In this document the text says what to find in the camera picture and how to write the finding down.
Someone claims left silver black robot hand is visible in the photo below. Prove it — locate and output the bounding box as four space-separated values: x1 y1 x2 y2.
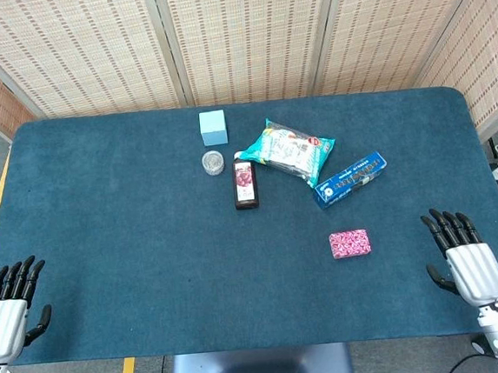
0 254 57 364

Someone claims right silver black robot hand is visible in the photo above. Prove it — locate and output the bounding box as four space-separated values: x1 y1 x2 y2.
420 203 498 311

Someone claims pink patterned packet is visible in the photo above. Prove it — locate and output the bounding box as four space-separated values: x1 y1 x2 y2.
327 227 374 260

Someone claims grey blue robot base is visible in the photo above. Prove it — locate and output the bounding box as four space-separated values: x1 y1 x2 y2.
165 340 357 373

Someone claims blue felt table mat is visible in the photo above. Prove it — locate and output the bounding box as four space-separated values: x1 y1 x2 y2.
0 80 498 373

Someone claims long blue cardboard box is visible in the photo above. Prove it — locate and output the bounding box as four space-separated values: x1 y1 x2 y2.
311 150 392 211

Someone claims teal white snack bag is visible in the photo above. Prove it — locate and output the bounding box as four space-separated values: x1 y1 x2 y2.
235 112 341 196

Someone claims dark red juice bottle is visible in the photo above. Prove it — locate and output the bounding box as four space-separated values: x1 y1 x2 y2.
229 150 262 211

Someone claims small clear round jar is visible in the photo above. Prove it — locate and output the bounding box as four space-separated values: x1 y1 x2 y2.
200 150 226 177

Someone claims light blue cube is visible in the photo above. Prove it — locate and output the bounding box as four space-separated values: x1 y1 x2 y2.
198 108 229 148

